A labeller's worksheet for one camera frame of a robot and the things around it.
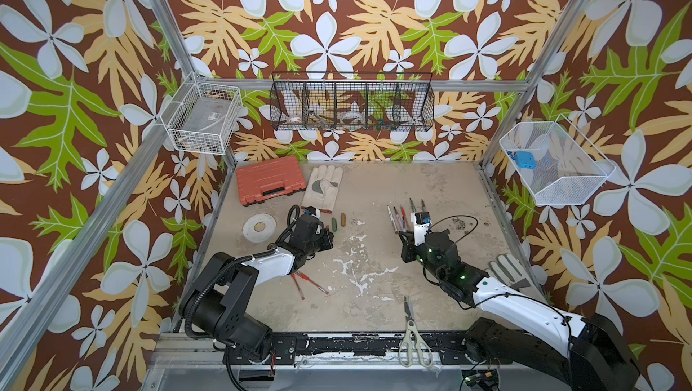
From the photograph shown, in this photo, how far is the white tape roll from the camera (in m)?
0.98

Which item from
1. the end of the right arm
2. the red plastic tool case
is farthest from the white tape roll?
the end of the right arm

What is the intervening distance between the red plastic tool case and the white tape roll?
7 centimetres

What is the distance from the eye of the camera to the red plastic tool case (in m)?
1.07

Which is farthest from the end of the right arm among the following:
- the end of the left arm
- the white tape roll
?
the white tape roll
